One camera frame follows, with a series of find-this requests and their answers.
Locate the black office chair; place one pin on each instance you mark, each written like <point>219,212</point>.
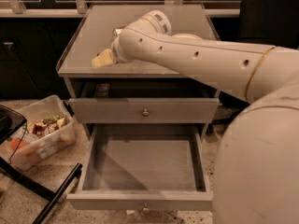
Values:
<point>267,16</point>

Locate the white paper bowl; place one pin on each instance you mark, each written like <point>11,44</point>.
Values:
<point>189,36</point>

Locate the lower metal drawer knob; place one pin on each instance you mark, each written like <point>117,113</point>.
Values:
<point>145,211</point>

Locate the dark object in shelf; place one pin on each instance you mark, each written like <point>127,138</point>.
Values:
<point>101,91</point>

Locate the clear plastic storage bin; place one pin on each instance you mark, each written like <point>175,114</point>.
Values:
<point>39,150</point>

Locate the closed grey top drawer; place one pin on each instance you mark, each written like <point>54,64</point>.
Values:
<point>129,110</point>

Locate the shiny gold snack bag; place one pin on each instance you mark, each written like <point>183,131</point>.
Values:
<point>117,31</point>

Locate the round metal drawer knob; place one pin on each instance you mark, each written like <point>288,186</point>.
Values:
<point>145,113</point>

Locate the grey drawer cabinet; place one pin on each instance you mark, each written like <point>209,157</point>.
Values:
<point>136,79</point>

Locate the snacks inside plastic bin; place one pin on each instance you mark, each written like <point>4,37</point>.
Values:
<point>33,131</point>

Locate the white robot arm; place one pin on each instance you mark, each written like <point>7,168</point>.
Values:
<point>256,178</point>

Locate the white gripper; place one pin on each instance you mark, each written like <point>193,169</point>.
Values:
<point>116,50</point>

